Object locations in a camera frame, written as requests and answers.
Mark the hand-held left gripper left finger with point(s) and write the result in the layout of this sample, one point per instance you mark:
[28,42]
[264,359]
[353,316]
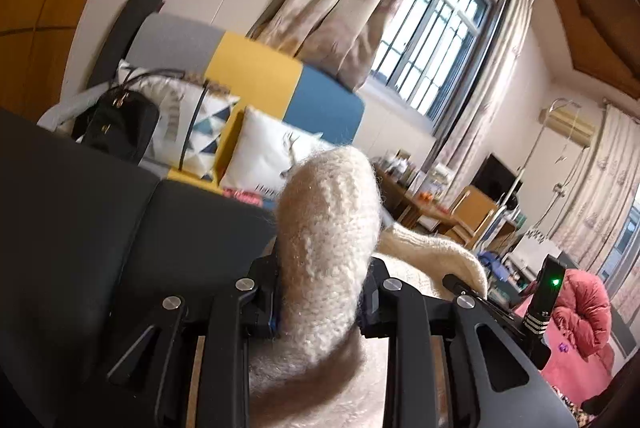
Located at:
[272,308]

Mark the white deer pillow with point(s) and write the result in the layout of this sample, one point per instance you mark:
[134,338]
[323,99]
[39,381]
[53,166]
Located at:
[260,152]

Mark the black rolled mat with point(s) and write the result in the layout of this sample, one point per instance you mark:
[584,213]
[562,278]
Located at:
[127,27]

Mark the cream knitted sweater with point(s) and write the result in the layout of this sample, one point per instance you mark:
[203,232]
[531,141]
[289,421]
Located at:
[320,233]

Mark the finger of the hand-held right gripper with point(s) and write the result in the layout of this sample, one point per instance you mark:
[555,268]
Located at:
[457,284]

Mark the grey yellow blue sofa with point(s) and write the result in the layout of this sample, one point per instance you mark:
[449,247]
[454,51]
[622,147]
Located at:
[260,67]

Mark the white storage box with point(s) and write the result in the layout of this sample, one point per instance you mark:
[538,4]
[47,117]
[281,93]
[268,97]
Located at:
[532,250]

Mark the geometric patterned pillow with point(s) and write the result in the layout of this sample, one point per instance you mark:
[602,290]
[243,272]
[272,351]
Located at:
[215,127]

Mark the barred window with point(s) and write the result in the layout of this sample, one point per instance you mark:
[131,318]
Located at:
[430,32]

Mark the wooden desk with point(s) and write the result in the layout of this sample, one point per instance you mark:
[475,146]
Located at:
[400,200]

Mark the wall air conditioner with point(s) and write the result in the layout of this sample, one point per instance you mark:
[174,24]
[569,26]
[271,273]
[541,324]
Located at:
[570,127]

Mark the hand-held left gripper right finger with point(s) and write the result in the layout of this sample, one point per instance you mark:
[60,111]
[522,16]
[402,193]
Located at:
[363,305]

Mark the black monitor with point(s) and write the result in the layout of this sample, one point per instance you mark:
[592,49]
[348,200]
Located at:
[495,175]

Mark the black handbag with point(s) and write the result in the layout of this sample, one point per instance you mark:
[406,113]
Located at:
[120,122]

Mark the pink patterned cloth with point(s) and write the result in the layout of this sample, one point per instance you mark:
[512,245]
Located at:
[245,197]

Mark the pink down jacket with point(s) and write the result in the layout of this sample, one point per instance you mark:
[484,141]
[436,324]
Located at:
[585,318]

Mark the wooden chair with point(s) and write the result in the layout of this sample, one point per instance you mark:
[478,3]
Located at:
[475,213]

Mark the white metal stand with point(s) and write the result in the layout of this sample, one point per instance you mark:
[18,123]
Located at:
[547,167]

